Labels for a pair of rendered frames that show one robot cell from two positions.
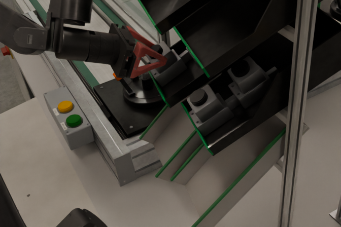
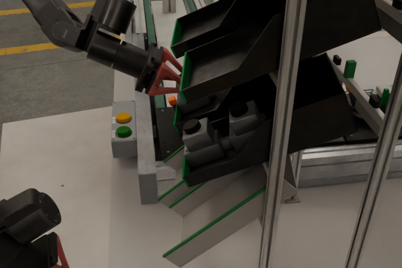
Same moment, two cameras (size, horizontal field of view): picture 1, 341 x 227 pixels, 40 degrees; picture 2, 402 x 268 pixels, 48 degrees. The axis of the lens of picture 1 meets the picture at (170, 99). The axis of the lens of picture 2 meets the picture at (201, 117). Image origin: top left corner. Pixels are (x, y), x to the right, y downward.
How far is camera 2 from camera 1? 0.24 m
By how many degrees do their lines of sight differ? 14
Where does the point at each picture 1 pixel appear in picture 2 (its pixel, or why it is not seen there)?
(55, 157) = (101, 161)
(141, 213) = (147, 234)
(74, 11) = (109, 18)
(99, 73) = not seen: hidden behind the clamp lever
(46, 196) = (76, 191)
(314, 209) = not seen: outside the picture
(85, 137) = (128, 150)
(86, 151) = (129, 164)
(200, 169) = (200, 206)
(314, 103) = not seen: hidden behind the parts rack
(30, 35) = (66, 30)
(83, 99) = (143, 116)
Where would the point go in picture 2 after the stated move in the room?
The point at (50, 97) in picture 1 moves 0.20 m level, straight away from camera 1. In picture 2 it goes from (116, 106) to (124, 75)
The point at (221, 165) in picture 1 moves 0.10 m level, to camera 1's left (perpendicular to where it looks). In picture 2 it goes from (216, 207) to (168, 197)
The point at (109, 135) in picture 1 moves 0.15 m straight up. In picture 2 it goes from (147, 153) to (143, 104)
